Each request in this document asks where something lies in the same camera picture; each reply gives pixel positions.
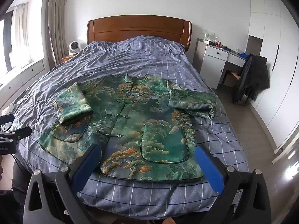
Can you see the person's dark pants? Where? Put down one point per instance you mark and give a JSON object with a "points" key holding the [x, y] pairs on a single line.
{"points": [[17, 191]]}

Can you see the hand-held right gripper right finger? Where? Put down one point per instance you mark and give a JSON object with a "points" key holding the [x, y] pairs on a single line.
{"points": [[209, 168]]}

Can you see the blue plastic object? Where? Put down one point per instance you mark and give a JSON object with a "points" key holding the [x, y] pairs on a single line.
{"points": [[244, 55]]}

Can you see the wooden bed headboard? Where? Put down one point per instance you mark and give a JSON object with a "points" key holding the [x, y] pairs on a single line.
{"points": [[140, 26]]}

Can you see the chair with dark coat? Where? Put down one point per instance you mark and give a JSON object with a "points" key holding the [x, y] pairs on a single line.
{"points": [[253, 74]]}

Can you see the wooden nightstand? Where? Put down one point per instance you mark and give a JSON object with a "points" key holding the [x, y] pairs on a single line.
{"points": [[68, 58]]}

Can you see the white wardrobe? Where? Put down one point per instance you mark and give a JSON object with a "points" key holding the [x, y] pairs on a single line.
{"points": [[278, 74]]}

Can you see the white desk with drawers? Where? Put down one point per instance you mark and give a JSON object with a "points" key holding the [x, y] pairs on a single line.
{"points": [[215, 67]]}

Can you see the white round fan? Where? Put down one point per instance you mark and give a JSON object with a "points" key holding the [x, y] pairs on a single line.
{"points": [[74, 47]]}

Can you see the glass tank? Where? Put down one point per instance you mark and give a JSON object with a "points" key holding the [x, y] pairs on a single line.
{"points": [[209, 36]]}

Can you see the white window bench cabinet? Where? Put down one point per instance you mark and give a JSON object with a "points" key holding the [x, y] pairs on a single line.
{"points": [[25, 77]]}

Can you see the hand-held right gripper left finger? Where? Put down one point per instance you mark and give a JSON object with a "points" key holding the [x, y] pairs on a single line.
{"points": [[86, 168]]}

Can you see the white sheer curtain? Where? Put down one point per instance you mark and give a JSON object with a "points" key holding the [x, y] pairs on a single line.
{"points": [[21, 32]]}

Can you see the wooden chair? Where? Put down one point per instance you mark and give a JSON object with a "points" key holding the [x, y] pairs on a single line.
{"points": [[233, 74]]}

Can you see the beige curtain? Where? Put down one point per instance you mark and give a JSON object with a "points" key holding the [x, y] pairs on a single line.
{"points": [[56, 23]]}

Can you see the green landscape print jacket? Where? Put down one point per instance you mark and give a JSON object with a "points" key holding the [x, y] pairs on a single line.
{"points": [[151, 126]]}

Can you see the bed with blue checked duvet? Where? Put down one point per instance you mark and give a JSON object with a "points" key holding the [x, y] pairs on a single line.
{"points": [[140, 58]]}

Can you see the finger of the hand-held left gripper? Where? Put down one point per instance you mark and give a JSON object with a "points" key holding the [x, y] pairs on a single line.
{"points": [[6, 119], [18, 134]]}

